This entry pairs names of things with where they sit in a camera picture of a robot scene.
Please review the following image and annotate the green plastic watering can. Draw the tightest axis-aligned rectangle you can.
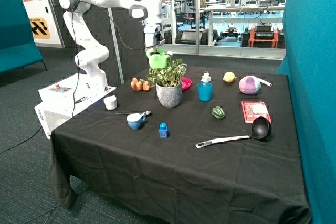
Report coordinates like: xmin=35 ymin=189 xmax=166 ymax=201
xmin=146 ymin=48 xmax=172 ymax=69

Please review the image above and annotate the orange black equipment rack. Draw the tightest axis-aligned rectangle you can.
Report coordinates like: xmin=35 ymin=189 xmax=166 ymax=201
xmin=248 ymin=23 xmax=279 ymax=48

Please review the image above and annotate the green toy bell pepper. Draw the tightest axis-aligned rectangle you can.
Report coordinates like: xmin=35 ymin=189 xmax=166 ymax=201
xmin=212 ymin=106 xmax=225 ymax=119

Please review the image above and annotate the blue toy block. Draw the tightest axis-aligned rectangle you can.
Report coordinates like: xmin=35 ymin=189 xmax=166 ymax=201
xmin=159 ymin=123 xmax=168 ymax=138

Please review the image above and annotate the black ladle with metal handle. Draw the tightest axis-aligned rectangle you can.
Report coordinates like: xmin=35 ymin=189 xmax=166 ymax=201
xmin=195 ymin=116 xmax=272 ymax=150

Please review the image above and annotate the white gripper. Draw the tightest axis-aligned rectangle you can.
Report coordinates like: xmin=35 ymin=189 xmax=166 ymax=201
xmin=143 ymin=23 xmax=165 ymax=52

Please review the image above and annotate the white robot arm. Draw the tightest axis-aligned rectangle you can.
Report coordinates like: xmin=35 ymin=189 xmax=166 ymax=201
xmin=59 ymin=0 xmax=164 ymax=91

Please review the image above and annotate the yellow lemon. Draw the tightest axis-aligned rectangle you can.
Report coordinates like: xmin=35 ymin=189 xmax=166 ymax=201
xmin=223 ymin=72 xmax=236 ymax=83

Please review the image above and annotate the metal spoon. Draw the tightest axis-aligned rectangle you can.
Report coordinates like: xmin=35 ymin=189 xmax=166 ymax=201
xmin=116 ymin=110 xmax=151 ymax=116

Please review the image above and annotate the red plate with rings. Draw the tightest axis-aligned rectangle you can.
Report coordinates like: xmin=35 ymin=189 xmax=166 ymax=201
xmin=181 ymin=77 xmax=192 ymax=91

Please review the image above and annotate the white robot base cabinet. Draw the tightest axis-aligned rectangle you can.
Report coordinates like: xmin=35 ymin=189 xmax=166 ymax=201
xmin=35 ymin=73 xmax=115 ymax=139

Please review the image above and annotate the yellow black hazard sign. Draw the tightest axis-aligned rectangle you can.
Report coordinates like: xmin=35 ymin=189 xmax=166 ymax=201
xmin=29 ymin=17 xmax=50 ymax=39

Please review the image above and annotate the orange plush toy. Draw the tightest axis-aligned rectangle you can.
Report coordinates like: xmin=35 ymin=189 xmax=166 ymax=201
xmin=130 ymin=77 xmax=151 ymax=91

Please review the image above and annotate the red card booklet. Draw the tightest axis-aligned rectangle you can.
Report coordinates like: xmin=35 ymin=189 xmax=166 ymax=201
xmin=241 ymin=101 xmax=272 ymax=123

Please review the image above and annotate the grey acoustic panel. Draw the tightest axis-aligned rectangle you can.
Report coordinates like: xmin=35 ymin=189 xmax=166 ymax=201
xmin=57 ymin=0 xmax=148 ymax=86

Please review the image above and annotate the blue plastic tumbler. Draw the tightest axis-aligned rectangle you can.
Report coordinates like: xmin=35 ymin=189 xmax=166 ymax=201
xmin=197 ymin=82 xmax=213 ymax=102

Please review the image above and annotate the pink purple plush ball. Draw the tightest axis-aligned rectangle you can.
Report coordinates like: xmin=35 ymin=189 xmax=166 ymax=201
xmin=239 ymin=76 xmax=261 ymax=95

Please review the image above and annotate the teal partition right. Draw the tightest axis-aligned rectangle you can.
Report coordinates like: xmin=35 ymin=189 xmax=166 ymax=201
xmin=278 ymin=0 xmax=335 ymax=223

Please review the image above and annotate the grey patterned plant pot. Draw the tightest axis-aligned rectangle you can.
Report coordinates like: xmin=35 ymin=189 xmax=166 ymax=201
xmin=156 ymin=83 xmax=182 ymax=108

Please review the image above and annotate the black tablecloth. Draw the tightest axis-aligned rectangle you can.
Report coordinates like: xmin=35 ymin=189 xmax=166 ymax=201
xmin=48 ymin=67 xmax=312 ymax=223

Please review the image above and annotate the small white cup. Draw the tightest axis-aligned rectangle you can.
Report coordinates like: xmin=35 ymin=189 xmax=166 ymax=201
xmin=103 ymin=95 xmax=117 ymax=110

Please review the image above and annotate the teal sofa left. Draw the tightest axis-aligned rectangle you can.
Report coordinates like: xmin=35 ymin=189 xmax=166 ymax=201
xmin=0 ymin=0 xmax=44 ymax=74

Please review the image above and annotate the green white leafy plant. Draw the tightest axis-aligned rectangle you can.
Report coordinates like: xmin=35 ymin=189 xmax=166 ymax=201
xmin=146 ymin=58 xmax=187 ymax=87

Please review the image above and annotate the blue teacup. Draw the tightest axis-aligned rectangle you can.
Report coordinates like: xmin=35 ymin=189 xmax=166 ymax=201
xmin=127 ymin=113 xmax=146 ymax=130

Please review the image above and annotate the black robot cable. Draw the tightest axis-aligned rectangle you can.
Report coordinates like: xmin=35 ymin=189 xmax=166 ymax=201
xmin=70 ymin=0 xmax=166 ymax=119

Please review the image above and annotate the white power adapter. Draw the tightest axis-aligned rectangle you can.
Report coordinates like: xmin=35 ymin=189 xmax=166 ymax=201
xmin=201 ymin=72 xmax=211 ymax=82

